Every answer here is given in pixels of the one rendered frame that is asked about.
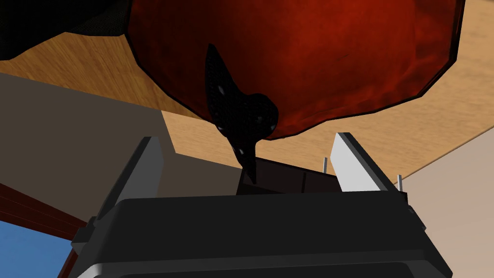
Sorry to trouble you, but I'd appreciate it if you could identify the wooden table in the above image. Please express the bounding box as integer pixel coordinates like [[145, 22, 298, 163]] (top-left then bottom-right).
[[0, 0, 494, 183]]

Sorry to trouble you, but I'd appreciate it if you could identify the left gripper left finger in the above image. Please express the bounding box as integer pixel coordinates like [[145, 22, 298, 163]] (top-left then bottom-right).
[[94, 136, 165, 222]]

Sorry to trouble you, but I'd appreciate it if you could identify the dark red bowl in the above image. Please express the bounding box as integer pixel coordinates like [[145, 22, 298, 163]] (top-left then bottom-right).
[[124, 0, 467, 141]]

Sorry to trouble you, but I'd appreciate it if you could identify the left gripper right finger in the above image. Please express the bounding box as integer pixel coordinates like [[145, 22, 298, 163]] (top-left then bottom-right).
[[329, 132, 399, 193]]

